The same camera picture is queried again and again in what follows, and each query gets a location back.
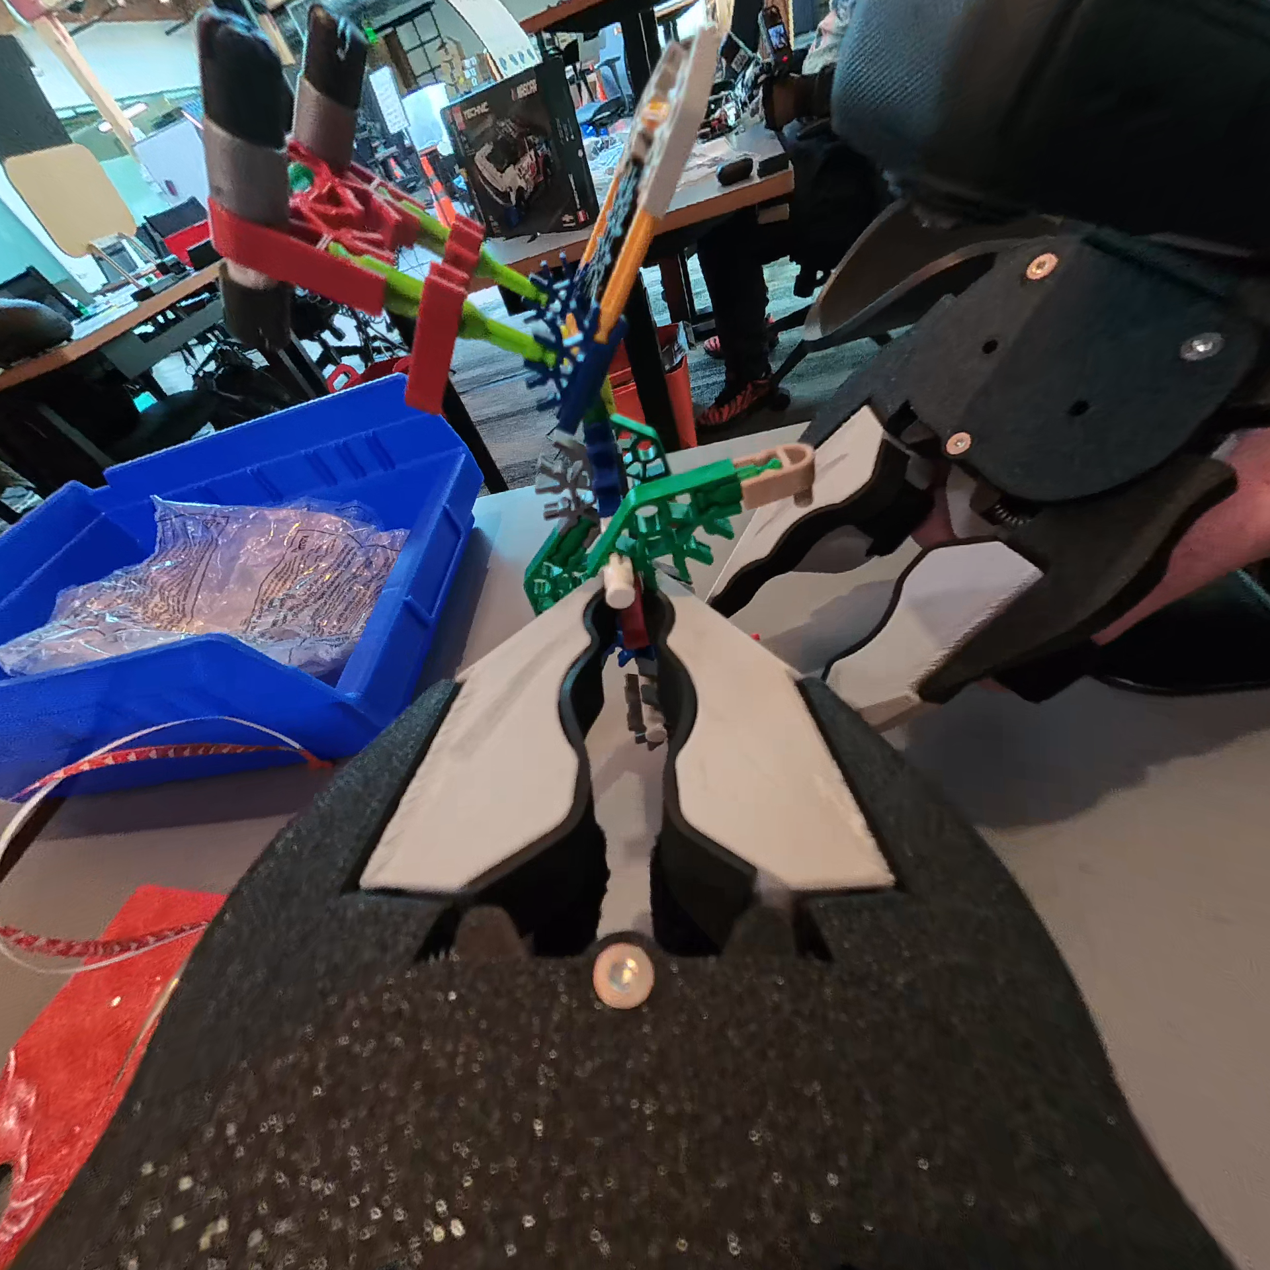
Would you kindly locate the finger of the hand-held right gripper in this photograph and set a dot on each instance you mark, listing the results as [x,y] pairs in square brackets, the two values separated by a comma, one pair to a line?
[968,615]
[829,476]

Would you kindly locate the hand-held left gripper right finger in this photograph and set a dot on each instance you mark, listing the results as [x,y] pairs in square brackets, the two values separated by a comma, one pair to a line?
[764,783]

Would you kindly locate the person's right forearm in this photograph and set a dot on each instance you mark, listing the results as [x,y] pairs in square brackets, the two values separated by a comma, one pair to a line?
[1042,98]

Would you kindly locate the red white tear strip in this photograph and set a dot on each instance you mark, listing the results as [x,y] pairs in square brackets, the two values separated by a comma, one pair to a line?
[98,937]

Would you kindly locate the clear plastic bag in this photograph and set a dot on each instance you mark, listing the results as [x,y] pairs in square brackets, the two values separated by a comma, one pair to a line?
[198,585]

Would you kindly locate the colourful construction toy model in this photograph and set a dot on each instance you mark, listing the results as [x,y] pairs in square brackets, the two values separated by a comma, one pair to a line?
[298,257]

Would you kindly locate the printed toy packaging bag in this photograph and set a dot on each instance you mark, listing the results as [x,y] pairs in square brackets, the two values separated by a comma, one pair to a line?
[79,1072]

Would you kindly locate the black printed toy box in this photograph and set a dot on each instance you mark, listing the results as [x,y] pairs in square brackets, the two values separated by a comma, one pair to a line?
[516,148]

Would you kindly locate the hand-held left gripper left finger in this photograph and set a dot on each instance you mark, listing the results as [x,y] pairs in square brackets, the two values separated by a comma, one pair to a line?
[476,783]

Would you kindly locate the grey fan connector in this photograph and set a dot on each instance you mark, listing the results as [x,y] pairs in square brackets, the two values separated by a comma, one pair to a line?
[679,108]

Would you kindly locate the person's right hand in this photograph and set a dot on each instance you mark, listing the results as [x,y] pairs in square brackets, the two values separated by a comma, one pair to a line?
[1240,526]

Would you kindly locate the tan back office chair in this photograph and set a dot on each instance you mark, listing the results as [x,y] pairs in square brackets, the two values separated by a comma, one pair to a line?
[70,198]

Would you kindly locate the black snowflake connector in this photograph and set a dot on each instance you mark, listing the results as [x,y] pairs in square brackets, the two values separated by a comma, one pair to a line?
[609,232]

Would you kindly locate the blue storage bin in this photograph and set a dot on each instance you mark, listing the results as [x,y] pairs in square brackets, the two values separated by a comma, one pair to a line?
[198,694]

